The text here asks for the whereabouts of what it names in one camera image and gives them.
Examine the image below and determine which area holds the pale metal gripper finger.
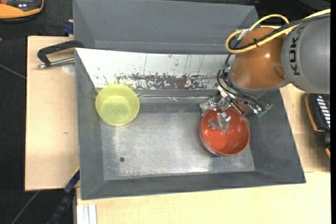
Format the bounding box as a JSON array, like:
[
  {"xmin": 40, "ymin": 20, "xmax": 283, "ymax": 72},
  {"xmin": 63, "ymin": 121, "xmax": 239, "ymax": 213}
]
[
  {"xmin": 208, "ymin": 112, "xmax": 221, "ymax": 131},
  {"xmin": 218, "ymin": 111, "xmax": 232, "ymax": 133}
]

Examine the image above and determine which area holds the red plastic bowl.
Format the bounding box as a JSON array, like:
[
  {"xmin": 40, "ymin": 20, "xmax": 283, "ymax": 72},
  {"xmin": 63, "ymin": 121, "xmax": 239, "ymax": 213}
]
[{"xmin": 199, "ymin": 107, "xmax": 251, "ymax": 157}]

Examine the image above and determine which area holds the grey metal bin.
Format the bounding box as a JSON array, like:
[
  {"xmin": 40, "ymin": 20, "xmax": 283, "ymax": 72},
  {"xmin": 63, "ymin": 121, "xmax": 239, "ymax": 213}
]
[{"xmin": 72, "ymin": 0, "xmax": 307, "ymax": 200}]

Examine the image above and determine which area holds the yellow translucent plastic bowl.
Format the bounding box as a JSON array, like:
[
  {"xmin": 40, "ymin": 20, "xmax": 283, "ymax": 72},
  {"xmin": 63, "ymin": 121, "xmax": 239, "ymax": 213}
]
[{"xmin": 95, "ymin": 84, "xmax": 140, "ymax": 127}]

